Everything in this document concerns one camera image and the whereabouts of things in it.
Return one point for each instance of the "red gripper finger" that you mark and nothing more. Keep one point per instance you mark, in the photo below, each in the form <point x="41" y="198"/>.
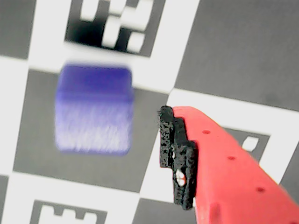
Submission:
<point x="222" y="182"/>

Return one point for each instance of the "black white marker checkerboard mat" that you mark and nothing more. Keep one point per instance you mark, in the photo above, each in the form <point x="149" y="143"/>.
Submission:
<point x="233" y="46"/>

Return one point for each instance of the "blue cube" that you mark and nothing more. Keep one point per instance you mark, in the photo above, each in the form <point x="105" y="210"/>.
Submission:
<point x="93" y="109"/>

